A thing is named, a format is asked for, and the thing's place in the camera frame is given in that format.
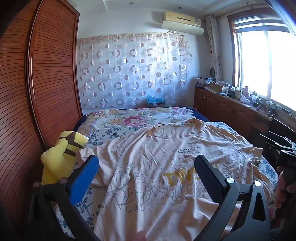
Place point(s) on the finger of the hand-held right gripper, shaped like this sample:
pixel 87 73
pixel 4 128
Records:
pixel 274 141

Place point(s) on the small round fan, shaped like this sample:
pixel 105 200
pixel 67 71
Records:
pixel 212 73

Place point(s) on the yellow plush toy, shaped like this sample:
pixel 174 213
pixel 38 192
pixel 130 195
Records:
pixel 57 157

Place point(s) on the wooden framed window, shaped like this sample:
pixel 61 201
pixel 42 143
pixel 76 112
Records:
pixel 266 60

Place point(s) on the long wooden cabinet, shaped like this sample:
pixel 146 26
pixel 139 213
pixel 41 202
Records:
pixel 226 109

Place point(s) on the black device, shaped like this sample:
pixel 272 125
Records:
pixel 273 110
pixel 262 103

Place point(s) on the white window curtain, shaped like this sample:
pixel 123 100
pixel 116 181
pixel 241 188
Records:
pixel 212 41

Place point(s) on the pile of clutter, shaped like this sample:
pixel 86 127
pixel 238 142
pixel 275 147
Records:
pixel 203 81

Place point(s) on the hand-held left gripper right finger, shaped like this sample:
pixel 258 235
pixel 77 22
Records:
pixel 211 178

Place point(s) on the open cardboard box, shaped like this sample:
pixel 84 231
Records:
pixel 218 87

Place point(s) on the white air conditioner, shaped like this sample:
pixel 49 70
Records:
pixel 180 22

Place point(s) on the blue plastic bag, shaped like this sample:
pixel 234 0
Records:
pixel 153 98

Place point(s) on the pink floral blanket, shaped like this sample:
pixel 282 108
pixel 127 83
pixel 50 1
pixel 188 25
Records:
pixel 129 120

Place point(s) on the sheer circle-patterned curtain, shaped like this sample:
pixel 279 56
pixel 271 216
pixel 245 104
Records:
pixel 129 69

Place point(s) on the person's right hand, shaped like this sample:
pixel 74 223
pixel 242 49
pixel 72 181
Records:
pixel 280 190

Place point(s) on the pink packet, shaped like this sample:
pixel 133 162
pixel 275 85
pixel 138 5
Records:
pixel 245 96

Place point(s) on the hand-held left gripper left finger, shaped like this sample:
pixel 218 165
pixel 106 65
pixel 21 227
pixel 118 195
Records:
pixel 84 179

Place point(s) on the beige printed t-shirt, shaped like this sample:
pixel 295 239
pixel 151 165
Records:
pixel 150 162

